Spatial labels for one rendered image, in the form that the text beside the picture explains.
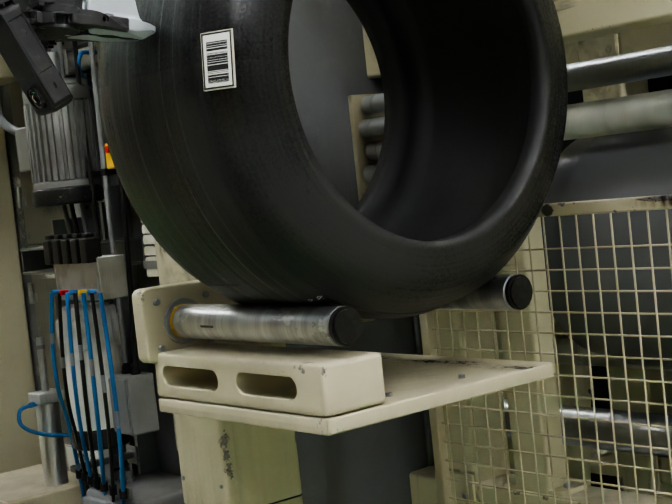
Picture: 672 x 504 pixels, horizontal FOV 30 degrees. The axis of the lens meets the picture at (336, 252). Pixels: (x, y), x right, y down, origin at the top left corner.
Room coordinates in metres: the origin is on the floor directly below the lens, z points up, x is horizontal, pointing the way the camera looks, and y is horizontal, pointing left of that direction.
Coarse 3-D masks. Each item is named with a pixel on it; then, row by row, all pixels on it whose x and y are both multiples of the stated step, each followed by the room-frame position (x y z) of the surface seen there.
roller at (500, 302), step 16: (480, 288) 1.58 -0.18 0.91; (496, 288) 1.56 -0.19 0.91; (512, 288) 1.54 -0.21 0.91; (528, 288) 1.56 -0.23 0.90; (448, 304) 1.63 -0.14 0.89; (464, 304) 1.61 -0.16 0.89; (480, 304) 1.58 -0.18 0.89; (496, 304) 1.56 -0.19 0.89; (512, 304) 1.54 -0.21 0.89; (528, 304) 1.56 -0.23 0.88
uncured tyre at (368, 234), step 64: (192, 0) 1.32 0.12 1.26; (256, 0) 1.31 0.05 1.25; (384, 0) 1.78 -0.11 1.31; (448, 0) 1.76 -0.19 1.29; (512, 0) 1.68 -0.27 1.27; (128, 64) 1.41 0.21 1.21; (192, 64) 1.31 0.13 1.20; (256, 64) 1.31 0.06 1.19; (384, 64) 1.80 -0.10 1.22; (448, 64) 1.80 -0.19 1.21; (512, 64) 1.71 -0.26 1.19; (128, 128) 1.42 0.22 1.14; (192, 128) 1.32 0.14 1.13; (256, 128) 1.30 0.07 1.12; (384, 128) 1.81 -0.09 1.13; (448, 128) 1.80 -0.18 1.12; (512, 128) 1.71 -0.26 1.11; (128, 192) 1.48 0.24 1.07; (192, 192) 1.37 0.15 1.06; (256, 192) 1.32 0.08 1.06; (320, 192) 1.34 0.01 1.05; (384, 192) 1.76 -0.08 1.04; (448, 192) 1.76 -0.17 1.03; (512, 192) 1.53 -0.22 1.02; (192, 256) 1.46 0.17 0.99; (256, 256) 1.37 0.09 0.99; (320, 256) 1.36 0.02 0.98; (384, 256) 1.39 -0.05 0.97; (448, 256) 1.45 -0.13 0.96; (512, 256) 1.58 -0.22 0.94
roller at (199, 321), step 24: (192, 312) 1.59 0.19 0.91; (216, 312) 1.55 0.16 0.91; (240, 312) 1.51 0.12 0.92; (264, 312) 1.47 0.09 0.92; (288, 312) 1.44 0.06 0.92; (312, 312) 1.40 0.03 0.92; (336, 312) 1.37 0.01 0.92; (192, 336) 1.61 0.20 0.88; (216, 336) 1.56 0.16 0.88; (240, 336) 1.51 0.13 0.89; (264, 336) 1.47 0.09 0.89; (288, 336) 1.43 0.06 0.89; (312, 336) 1.40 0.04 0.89; (336, 336) 1.37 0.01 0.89
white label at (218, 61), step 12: (204, 36) 1.30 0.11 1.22; (216, 36) 1.29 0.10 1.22; (228, 36) 1.29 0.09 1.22; (204, 48) 1.30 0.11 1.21; (216, 48) 1.29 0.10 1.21; (228, 48) 1.29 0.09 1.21; (204, 60) 1.30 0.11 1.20; (216, 60) 1.29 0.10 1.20; (228, 60) 1.29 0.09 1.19; (204, 72) 1.30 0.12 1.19; (216, 72) 1.29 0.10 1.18; (228, 72) 1.29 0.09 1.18; (204, 84) 1.30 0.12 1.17; (216, 84) 1.29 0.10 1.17; (228, 84) 1.29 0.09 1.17
